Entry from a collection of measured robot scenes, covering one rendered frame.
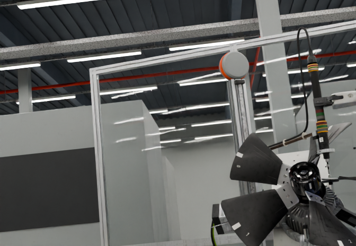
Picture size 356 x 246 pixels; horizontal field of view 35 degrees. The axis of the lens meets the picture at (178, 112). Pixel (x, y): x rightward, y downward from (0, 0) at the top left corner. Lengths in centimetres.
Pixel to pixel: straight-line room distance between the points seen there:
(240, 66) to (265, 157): 76
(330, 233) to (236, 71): 121
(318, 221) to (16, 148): 282
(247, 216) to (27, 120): 258
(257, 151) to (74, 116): 219
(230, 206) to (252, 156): 31
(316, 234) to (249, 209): 30
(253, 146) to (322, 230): 55
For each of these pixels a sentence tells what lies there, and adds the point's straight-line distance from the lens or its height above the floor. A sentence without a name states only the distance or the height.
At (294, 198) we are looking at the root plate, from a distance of 233.
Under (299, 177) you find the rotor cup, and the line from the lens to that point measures 229.
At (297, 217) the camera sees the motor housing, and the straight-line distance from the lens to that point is 238.
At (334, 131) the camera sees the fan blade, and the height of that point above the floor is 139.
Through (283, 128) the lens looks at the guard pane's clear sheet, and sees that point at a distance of 312.
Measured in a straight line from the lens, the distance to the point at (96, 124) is 339.
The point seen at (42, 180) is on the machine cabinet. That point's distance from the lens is 438.
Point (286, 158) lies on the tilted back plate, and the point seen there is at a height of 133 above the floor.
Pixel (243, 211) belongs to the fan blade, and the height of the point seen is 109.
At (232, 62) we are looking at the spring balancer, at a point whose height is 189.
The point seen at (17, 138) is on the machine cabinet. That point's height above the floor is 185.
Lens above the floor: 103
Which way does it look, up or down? 12 degrees up
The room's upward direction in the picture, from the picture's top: 6 degrees counter-clockwise
